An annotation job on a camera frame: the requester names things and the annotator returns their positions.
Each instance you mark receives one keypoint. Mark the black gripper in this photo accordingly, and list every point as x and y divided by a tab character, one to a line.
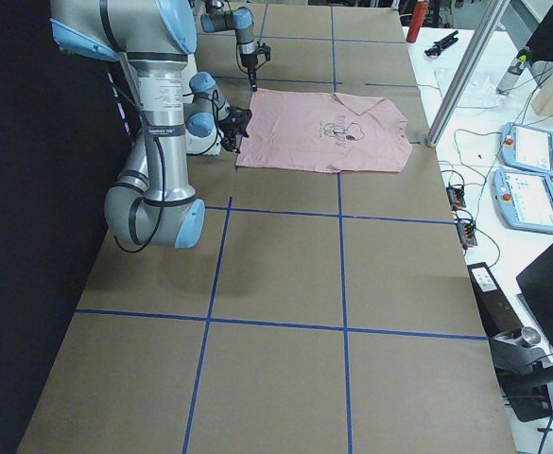
248	61
232	128

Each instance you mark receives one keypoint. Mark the pink Snoopy t-shirt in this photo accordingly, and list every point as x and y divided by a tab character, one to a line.
325	133

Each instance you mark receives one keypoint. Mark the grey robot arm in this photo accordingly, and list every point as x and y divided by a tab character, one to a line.
217	18
152	203

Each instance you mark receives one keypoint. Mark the red cylinder bottle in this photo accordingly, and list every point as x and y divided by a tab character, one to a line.
416	23

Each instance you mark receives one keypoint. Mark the black folded tripod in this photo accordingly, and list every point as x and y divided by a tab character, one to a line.
436	49

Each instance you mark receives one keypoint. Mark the orange connector board far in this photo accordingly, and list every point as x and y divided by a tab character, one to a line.
455	195

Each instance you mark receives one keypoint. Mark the orange connector board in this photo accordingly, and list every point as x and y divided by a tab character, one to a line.
466	229
455	195

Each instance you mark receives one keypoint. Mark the clear plastic bag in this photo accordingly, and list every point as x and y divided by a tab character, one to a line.
479	93

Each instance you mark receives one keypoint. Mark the orange connector board near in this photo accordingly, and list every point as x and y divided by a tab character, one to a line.
466	229

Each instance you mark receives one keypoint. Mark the upper blue teach pendant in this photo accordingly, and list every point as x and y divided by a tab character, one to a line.
527	148

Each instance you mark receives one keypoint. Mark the blue teach pendant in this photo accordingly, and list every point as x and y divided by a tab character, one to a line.
527	148
524	200

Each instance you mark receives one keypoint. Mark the lower blue teach pendant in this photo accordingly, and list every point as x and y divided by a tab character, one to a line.
524	200

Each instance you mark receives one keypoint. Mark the black power box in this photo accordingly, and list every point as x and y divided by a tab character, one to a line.
497	315

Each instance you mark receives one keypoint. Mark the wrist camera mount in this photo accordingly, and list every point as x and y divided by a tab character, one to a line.
264	50

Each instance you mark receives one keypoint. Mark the aluminium frame post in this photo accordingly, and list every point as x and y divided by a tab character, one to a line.
468	63

